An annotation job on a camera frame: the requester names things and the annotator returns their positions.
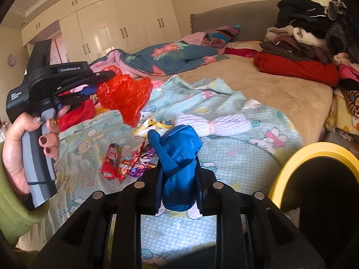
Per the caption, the yellow white snack wrapper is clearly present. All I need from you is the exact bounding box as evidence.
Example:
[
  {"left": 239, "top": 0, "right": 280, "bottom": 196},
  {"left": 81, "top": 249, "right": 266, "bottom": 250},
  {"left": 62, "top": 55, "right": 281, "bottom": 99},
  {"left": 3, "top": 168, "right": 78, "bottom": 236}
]
[{"left": 133, "top": 118, "right": 176, "bottom": 138}]

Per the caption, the striped colourful cloth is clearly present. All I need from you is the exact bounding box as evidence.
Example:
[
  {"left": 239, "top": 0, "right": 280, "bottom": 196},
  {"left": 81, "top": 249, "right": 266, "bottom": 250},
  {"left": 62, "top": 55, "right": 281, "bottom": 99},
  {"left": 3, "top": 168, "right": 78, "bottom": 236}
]
[{"left": 206, "top": 25, "right": 242, "bottom": 49}]

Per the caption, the red flat snack packet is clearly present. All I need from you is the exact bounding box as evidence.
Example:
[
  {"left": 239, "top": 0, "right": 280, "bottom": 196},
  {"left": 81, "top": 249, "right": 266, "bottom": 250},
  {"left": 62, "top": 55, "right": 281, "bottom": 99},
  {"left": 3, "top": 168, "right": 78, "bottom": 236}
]
[{"left": 116, "top": 142, "right": 146, "bottom": 182}]

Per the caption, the red cylindrical snack packet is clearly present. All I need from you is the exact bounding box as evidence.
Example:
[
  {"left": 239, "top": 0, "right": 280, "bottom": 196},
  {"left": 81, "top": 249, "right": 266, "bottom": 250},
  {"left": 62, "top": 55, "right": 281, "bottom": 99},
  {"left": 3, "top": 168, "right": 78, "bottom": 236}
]
[{"left": 101, "top": 143, "right": 123, "bottom": 179}]

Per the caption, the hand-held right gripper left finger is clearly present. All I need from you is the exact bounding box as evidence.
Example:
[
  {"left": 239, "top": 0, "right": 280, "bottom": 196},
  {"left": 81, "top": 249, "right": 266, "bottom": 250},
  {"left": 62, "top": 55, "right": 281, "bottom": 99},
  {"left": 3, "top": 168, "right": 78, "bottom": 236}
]
[{"left": 31, "top": 161, "right": 165, "bottom": 269}]

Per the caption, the grey bed headboard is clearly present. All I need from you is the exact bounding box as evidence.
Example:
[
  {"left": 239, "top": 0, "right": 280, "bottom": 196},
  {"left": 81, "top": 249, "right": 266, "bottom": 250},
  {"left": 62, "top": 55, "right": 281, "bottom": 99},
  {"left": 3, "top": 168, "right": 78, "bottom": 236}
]
[{"left": 190, "top": 0, "right": 281, "bottom": 43}]

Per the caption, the red lace cloth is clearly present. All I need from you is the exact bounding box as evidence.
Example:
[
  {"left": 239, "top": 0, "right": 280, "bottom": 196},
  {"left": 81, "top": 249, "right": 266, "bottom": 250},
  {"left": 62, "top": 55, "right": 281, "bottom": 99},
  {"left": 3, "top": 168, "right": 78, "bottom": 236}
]
[{"left": 224, "top": 47, "right": 259, "bottom": 58}]

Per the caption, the yellow bin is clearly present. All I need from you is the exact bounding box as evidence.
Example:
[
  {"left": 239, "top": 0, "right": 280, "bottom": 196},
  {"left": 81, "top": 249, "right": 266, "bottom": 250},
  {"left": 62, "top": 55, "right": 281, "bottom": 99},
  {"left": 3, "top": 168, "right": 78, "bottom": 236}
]
[{"left": 268, "top": 141, "right": 359, "bottom": 269}]

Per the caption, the pile of clothes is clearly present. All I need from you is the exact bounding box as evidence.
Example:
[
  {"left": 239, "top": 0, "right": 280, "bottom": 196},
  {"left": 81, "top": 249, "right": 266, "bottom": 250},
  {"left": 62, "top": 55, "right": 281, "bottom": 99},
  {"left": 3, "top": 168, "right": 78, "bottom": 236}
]
[{"left": 260, "top": 0, "right": 359, "bottom": 90}]

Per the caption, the red folded cloth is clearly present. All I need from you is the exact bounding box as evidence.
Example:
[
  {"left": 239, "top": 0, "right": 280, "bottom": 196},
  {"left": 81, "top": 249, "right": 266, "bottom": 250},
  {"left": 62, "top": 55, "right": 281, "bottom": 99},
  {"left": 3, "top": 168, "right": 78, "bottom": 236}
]
[{"left": 254, "top": 52, "right": 340, "bottom": 87}]

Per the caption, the person's left hand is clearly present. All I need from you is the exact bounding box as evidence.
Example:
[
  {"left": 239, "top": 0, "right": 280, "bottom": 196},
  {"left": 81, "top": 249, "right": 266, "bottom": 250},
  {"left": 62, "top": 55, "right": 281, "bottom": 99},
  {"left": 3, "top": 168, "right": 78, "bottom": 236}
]
[{"left": 1, "top": 105, "right": 70, "bottom": 195}]

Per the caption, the light blue cartoon printed blanket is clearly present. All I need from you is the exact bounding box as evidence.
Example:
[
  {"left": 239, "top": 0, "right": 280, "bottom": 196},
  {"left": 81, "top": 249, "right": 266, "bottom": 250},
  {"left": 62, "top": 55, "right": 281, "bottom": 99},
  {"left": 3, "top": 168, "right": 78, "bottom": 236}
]
[{"left": 42, "top": 76, "right": 303, "bottom": 258}]

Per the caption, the pink cloth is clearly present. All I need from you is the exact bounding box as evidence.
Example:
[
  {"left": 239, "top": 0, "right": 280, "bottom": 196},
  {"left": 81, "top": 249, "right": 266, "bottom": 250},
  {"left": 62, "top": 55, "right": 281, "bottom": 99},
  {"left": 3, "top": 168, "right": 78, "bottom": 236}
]
[{"left": 182, "top": 32, "right": 209, "bottom": 46}]

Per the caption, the yellow cartoon blanket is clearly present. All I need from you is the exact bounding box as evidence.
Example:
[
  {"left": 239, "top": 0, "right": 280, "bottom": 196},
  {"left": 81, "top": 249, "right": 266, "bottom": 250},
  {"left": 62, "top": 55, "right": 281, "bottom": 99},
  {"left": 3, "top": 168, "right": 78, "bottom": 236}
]
[{"left": 325, "top": 88, "right": 359, "bottom": 141}]

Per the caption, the red plastic bag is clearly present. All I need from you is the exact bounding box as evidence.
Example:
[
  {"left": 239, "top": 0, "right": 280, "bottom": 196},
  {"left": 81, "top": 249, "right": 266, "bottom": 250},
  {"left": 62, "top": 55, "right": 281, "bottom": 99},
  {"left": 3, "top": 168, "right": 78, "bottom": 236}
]
[{"left": 95, "top": 65, "right": 153, "bottom": 128}]

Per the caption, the cream wardrobe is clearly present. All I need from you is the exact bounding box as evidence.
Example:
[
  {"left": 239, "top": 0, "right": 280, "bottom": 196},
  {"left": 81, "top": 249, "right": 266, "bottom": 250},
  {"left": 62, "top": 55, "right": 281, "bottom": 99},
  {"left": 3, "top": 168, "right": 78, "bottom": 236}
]
[{"left": 21, "top": 0, "right": 183, "bottom": 63}]

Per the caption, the bed with beige sheet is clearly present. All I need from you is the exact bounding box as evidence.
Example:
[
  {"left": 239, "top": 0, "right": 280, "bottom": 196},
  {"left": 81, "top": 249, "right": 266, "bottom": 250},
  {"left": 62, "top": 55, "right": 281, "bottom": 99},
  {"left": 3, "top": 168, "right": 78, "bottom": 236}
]
[{"left": 151, "top": 41, "right": 334, "bottom": 150}]

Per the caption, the blue plastic bag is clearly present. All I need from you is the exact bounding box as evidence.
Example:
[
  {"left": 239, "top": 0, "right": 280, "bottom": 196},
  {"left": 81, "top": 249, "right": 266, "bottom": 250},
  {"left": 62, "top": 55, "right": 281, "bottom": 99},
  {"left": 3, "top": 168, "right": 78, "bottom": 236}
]
[{"left": 147, "top": 125, "right": 204, "bottom": 212}]

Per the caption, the person's left forearm green sleeve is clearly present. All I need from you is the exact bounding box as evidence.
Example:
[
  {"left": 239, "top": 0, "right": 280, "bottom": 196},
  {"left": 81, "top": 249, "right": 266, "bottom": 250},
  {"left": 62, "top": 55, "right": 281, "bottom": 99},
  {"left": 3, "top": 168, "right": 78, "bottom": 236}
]
[{"left": 0, "top": 143, "right": 51, "bottom": 261}]

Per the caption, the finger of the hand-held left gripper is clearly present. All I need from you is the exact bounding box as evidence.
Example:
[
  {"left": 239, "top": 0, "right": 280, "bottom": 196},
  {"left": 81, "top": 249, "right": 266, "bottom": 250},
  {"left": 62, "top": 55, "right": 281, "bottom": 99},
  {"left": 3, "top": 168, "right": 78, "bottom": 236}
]
[
  {"left": 59, "top": 87, "right": 99, "bottom": 109},
  {"left": 83, "top": 71, "right": 117, "bottom": 87}
]

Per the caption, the purple foil snack packet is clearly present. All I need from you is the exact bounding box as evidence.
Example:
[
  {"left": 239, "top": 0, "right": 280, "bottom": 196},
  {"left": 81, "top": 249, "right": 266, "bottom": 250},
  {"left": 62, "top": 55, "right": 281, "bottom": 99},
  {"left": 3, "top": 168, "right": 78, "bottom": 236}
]
[{"left": 129, "top": 148, "right": 158, "bottom": 178}]

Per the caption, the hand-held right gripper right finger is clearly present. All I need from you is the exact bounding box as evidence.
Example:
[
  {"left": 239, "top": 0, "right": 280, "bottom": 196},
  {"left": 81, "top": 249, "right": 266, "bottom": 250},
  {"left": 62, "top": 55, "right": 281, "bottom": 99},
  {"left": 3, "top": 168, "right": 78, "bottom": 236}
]
[{"left": 196, "top": 159, "right": 326, "bottom": 269}]

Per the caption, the red crumpled cloth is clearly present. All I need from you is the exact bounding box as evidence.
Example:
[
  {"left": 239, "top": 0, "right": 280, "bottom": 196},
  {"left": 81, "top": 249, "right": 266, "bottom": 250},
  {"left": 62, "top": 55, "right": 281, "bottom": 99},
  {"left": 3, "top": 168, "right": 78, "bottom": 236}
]
[{"left": 57, "top": 98, "right": 96, "bottom": 131}]

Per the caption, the white cloth bundle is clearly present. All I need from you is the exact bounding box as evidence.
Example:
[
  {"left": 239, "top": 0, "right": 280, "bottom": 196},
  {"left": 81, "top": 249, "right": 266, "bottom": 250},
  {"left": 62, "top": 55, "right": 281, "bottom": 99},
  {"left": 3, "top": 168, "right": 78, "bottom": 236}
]
[{"left": 177, "top": 113, "right": 252, "bottom": 137}]

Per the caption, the blue floral quilt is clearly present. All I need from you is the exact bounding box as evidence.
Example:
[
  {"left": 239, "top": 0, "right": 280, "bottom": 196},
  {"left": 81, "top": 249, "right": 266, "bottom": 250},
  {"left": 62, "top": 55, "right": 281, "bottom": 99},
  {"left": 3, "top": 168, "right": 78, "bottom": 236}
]
[{"left": 90, "top": 41, "right": 230, "bottom": 79}]

